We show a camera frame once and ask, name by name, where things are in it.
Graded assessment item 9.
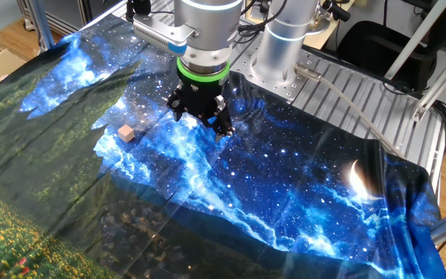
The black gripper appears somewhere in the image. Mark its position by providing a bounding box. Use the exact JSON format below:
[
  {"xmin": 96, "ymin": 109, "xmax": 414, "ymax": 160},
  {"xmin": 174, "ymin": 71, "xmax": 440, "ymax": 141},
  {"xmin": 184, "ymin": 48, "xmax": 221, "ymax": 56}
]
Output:
[{"xmin": 166, "ymin": 71, "xmax": 236, "ymax": 143}]

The small wooden cube block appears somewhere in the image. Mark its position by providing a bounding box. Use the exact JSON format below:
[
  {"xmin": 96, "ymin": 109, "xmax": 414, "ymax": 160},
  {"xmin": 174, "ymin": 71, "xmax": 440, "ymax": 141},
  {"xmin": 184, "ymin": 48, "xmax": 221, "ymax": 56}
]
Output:
[{"xmin": 117, "ymin": 124, "xmax": 136, "ymax": 143}]

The galaxy landscape printed cloth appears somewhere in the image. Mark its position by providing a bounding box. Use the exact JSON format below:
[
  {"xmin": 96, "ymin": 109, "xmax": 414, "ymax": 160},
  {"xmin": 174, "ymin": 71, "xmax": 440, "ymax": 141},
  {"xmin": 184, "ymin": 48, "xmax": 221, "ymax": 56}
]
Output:
[{"xmin": 0, "ymin": 13, "xmax": 446, "ymax": 279}]

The beige wooden board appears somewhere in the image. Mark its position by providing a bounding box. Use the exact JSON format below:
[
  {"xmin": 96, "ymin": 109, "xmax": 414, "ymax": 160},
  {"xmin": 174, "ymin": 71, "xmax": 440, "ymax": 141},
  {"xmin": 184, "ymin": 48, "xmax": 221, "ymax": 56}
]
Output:
[{"xmin": 245, "ymin": 0, "xmax": 358, "ymax": 50}]

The black office chair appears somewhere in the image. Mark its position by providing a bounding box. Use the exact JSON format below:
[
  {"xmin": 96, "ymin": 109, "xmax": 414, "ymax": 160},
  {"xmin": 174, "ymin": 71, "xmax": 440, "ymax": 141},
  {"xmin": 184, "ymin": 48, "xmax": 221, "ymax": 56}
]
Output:
[{"xmin": 334, "ymin": 19, "xmax": 439, "ymax": 94}]

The green flange ring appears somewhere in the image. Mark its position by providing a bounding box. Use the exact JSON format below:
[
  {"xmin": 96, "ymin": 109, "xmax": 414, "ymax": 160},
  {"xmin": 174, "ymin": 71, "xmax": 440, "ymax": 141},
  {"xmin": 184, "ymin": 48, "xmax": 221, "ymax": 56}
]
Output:
[{"xmin": 176, "ymin": 57, "xmax": 231, "ymax": 83}]

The silver ribbed wrist camera bar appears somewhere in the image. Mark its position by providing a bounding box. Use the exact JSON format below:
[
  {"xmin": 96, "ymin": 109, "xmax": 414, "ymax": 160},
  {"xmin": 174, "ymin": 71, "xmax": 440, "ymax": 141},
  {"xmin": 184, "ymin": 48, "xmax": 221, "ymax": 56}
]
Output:
[{"xmin": 131, "ymin": 14, "xmax": 199, "ymax": 57}]

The black coiled cable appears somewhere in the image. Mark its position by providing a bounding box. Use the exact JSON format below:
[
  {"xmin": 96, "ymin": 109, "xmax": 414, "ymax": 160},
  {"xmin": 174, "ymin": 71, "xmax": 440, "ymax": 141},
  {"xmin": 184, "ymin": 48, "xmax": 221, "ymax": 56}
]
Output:
[{"xmin": 237, "ymin": 21, "xmax": 266, "ymax": 44}]

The silver robot base mount plate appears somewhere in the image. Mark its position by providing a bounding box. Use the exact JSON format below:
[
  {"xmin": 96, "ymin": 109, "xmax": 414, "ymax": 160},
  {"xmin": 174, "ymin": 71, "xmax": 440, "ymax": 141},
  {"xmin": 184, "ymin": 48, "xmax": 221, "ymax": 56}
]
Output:
[{"xmin": 228, "ymin": 36, "xmax": 321, "ymax": 104}]

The black box on camera bar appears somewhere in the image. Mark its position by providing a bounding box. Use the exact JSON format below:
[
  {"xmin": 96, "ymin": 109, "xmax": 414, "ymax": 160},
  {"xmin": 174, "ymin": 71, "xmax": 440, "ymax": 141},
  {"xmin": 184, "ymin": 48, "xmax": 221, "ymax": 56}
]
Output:
[{"xmin": 125, "ymin": 0, "xmax": 153, "ymax": 22}]

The grey hose with metal connector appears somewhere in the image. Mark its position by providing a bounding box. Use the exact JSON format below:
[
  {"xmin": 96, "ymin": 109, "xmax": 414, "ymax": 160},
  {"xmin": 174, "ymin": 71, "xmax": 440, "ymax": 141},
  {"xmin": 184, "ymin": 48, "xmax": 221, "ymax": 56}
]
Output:
[{"xmin": 293, "ymin": 64, "xmax": 405, "ymax": 159}]

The black fixed camera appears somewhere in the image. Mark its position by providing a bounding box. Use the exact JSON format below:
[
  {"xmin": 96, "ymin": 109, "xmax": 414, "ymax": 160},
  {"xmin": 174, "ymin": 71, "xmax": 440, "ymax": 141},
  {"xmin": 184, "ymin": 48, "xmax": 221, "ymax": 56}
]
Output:
[{"xmin": 321, "ymin": 0, "xmax": 352, "ymax": 22}]

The blue grey metal post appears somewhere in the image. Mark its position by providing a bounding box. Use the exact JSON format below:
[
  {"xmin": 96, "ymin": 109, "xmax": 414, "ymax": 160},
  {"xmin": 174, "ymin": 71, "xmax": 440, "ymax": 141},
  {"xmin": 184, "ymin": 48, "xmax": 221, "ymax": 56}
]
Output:
[{"xmin": 29, "ymin": 0, "xmax": 56, "ymax": 51}]

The aluminium frame rack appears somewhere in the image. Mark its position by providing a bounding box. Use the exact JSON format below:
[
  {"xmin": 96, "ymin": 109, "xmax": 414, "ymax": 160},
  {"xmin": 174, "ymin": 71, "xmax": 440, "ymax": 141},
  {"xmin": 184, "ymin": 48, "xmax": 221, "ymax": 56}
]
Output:
[{"xmin": 15, "ymin": 0, "xmax": 127, "ymax": 36}]

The white aluminium frame pole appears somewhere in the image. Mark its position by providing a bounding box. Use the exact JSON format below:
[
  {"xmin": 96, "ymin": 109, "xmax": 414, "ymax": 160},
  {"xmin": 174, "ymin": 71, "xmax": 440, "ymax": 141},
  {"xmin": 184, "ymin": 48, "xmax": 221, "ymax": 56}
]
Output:
[{"xmin": 384, "ymin": 0, "xmax": 446, "ymax": 81}]

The silver aluminium frame strut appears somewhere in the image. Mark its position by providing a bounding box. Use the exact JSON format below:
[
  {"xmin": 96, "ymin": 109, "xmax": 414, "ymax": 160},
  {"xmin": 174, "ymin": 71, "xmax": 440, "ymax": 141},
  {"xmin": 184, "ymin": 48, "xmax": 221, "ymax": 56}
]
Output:
[{"xmin": 411, "ymin": 40, "xmax": 446, "ymax": 123}]

